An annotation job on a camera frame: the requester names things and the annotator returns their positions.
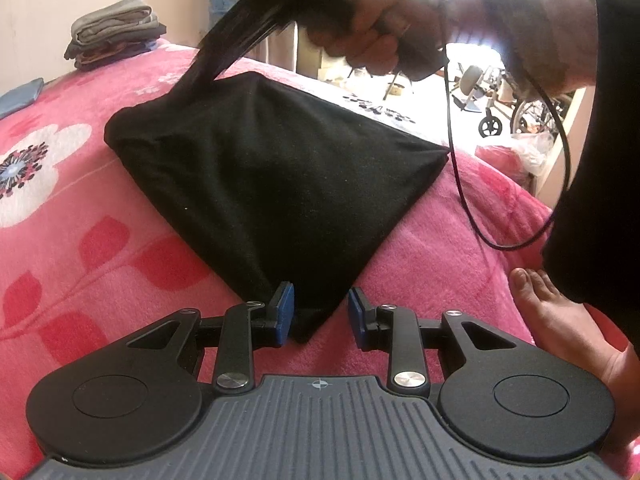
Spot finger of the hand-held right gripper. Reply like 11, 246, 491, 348
172, 15, 261, 98

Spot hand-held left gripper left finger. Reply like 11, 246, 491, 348
126, 281, 296, 395

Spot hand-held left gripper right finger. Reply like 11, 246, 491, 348
347, 286, 518, 396

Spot black printed t-shirt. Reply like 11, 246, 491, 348
104, 71, 449, 345

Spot person's right forearm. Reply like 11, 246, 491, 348
445, 0, 601, 97

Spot person's right hand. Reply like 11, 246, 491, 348
302, 0, 451, 77

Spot blue water bottle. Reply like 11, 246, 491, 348
207, 0, 261, 36

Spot patterned folded garment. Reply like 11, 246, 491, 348
75, 45, 152, 72

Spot grey folded garment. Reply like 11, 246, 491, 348
70, 0, 154, 47

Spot blue folded cloth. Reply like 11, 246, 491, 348
0, 77, 47, 119

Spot person's bare foot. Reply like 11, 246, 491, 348
509, 266, 640, 461

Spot red plastic bag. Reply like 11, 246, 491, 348
475, 135, 549, 187

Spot pink floral blanket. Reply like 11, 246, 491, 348
0, 40, 640, 480

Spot wheelchair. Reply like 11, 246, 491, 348
510, 66, 572, 137

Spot person's black garment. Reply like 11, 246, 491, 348
542, 0, 640, 307

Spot black cable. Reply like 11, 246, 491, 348
437, 0, 572, 252

